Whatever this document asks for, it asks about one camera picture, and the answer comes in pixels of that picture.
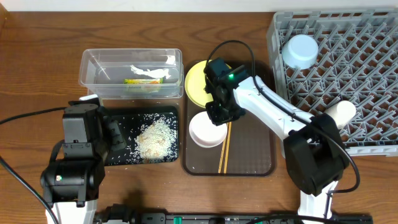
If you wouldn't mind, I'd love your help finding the white pink bowl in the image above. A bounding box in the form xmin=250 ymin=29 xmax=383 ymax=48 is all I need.
xmin=188 ymin=111 xmax=228 ymax=148

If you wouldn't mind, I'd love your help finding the green snack wrapper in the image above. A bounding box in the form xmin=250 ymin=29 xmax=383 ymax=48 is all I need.
xmin=124 ymin=78 xmax=163 ymax=85

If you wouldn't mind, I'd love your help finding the pile of rice scraps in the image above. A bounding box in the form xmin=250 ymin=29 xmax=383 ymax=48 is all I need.
xmin=108 ymin=113 xmax=178 ymax=164

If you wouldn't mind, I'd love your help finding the light blue bowl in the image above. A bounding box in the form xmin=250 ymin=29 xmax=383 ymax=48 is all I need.
xmin=281 ymin=34 xmax=319 ymax=70

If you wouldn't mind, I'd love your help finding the pale green cup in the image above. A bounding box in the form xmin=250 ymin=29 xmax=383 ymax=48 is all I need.
xmin=325 ymin=100 xmax=356 ymax=129

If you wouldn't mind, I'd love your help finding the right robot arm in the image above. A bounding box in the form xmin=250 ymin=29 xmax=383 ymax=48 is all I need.
xmin=204 ymin=58 xmax=356 ymax=218

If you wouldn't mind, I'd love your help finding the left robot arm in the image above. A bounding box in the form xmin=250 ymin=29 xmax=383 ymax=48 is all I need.
xmin=40 ymin=95 xmax=126 ymax=223

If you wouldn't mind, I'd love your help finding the grey dishwasher rack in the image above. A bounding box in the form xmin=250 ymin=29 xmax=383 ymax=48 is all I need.
xmin=267 ymin=8 xmax=397 ymax=157

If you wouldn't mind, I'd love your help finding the yellow plate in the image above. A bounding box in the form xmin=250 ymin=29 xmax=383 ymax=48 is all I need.
xmin=185 ymin=60 xmax=213 ymax=108

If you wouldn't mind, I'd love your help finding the right wooden chopstick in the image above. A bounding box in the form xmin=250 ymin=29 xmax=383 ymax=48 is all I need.
xmin=223 ymin=122 xmax=232 ymax=174

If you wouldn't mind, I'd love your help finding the wooden chopstick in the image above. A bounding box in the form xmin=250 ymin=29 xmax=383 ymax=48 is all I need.
xmin=223 ymin=122 xmax=232 ymax=174
xmin=218 ymin=123 xmax=229 ymax=174

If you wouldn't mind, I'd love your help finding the clear plastic bin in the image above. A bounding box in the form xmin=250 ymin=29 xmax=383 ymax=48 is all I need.
xmin=80 ymin=49 xmax=184 ymax=98

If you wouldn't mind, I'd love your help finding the black plastic tray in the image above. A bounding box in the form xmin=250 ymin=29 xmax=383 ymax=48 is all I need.
xmin=102 ymin=105 xmax=180 ymax=167

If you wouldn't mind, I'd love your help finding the left wooden chopstick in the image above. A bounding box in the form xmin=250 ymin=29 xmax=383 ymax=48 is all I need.
xmin=218 ymin=123 xmax=229 ymax=174

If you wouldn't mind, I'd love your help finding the brown serving tray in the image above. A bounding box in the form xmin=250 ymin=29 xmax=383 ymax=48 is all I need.
xmin=180 ymin=60 xmax=277 ymax=177

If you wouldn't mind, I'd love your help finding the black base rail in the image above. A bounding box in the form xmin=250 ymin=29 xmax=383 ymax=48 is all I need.
xmin=95 ymin=203 xmax=374 ymax=224

